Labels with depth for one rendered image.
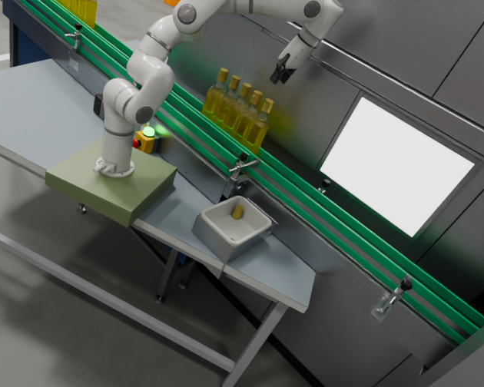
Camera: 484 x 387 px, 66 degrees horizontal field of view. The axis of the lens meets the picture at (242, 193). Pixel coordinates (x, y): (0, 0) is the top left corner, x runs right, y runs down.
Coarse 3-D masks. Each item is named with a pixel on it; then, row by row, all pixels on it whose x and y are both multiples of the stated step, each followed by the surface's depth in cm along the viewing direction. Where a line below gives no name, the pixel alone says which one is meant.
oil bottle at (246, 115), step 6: (246, 108) 138; (240, 114) 139; (246, 114) 138; (252, 114) 137; (240, 120) 140; (246, 120) 138; (240, 126) 140; (246, 126) 139; (234, 132) 143; (240, 132) 141; (234, 138) 144; (240, 138) 142
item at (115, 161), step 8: (104, 136) 118; (112, 136) 116; (120, 136) 116; (128, 136) 118; (104, 144) 119; (112, 144) 118; (120, 144) 118; (128, 144) 120; (104, 152) 121; (112, 152) 120; (120, 152) 120; (128, 152) 122; (104, 160) 122; (112, 160) 121; (120, 160) 122; (128, 160) 125; (96, 168) 120; (104, 168) 123; (112, 168) 122; (120, 168) 124; (128, 168) 128; (112, 176) 123; (120, 176) 124
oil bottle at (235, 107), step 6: (234, 102) 140; (240, 102) 140; (228, 108) 142; (234, 108) 140; (240, 108) 139; (228, 114) 143; (234, 114) 141; (228, 120) 143; (234, 120) 142; (222, 126) 146; (228, 126) 144; (234, 126) 143; (228, 132) 145
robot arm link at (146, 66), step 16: (144, 48) 107; (160, 48) 108; (128, 64) 109; (144, 64) 105; (160, 64) 105; (144, 80) 104; (160, 80) 105; (144, 96) 104; (160, 96) 108; (128, 112) 105; (144, 112) 107
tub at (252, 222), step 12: (216, 204) 128; (228, 204) 133; (240, 204) 137; (252, 204) 135; (204, 216) 121; (216, 216) 130; (228, 216) 137; (240, 216) 138; (252, 216) 135; (264, 216) 132; (216, 228) 118; (228, 228) 131; (240, 228) 134; (252, 228) 136; (264, 228) 127; (228, 240) 116; (240, 240) 118
